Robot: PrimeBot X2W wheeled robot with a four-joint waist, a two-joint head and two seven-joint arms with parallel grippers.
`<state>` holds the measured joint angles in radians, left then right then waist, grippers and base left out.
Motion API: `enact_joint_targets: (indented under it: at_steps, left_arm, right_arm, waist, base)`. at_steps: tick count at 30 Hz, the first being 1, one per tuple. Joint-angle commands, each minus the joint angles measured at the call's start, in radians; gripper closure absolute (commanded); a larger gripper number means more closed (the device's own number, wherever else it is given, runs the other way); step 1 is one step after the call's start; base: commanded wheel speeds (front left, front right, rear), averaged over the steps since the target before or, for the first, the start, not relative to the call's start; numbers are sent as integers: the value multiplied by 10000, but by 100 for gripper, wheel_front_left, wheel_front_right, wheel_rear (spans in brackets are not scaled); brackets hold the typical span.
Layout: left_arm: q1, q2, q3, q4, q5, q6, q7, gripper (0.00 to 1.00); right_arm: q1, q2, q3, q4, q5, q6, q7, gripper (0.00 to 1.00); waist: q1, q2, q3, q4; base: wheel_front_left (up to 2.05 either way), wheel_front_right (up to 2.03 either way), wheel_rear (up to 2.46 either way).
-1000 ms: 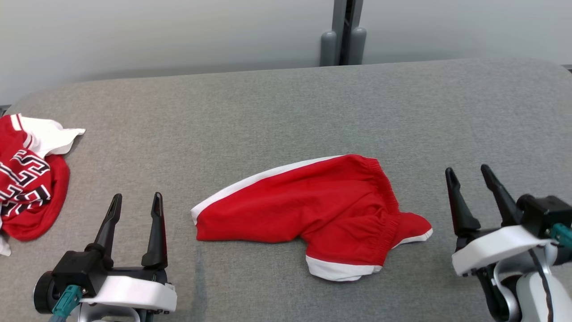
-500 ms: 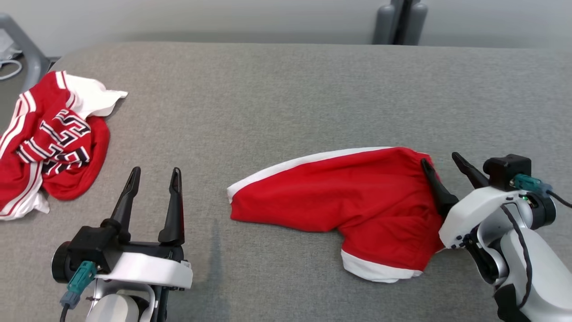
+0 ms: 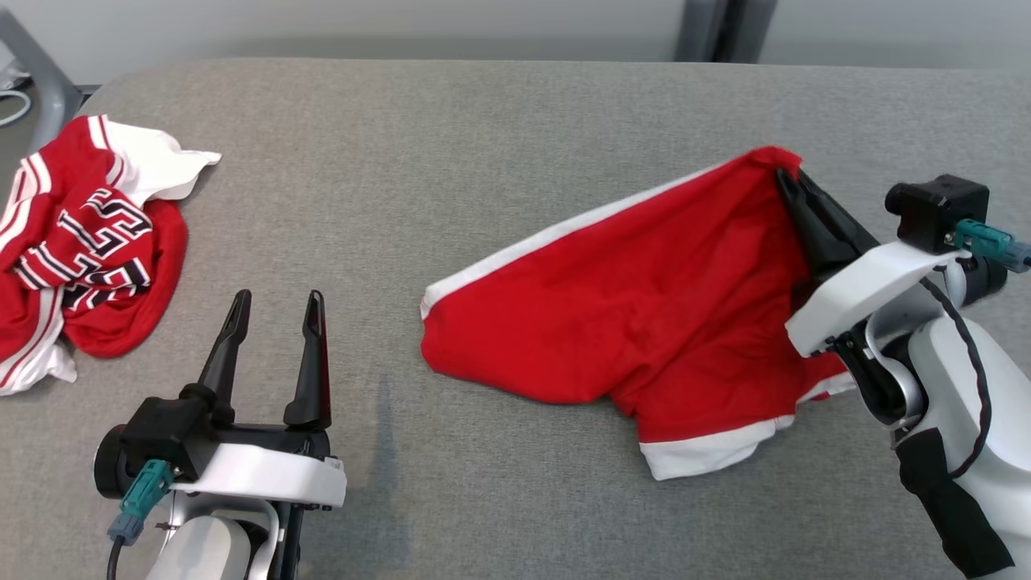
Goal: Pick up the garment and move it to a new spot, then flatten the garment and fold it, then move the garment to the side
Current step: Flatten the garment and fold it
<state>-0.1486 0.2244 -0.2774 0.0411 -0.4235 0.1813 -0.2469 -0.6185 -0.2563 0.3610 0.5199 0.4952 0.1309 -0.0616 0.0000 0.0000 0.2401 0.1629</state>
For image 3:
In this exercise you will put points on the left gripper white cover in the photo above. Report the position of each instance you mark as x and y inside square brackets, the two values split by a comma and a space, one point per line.
[266, 475]

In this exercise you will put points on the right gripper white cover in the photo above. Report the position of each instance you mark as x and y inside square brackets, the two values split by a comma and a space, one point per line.
[870, 286]

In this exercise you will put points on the red jersey with black lettering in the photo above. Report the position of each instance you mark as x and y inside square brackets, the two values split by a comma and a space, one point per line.
[121, 322]

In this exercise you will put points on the red shorts with white trim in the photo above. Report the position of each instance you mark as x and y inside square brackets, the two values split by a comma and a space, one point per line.
[644, 306]

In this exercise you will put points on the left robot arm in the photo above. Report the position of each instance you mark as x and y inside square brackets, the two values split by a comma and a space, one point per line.
[201, 552]

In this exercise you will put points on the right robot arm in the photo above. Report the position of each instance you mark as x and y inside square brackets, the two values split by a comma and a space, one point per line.
[934, 379]

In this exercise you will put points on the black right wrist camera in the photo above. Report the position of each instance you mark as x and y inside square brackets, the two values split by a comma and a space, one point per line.
[934, 209]

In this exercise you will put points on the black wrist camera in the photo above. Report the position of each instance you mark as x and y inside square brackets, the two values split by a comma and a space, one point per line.
[934, 209]
[153, 435]

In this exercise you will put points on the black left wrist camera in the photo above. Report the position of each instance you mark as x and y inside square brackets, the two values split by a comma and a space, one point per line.
[153, 435]

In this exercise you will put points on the grey partition post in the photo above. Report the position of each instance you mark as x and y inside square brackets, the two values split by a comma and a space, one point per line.
[709, 28]

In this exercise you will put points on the grey metal desk frame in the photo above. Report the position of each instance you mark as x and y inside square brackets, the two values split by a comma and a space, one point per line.
[40, 64]

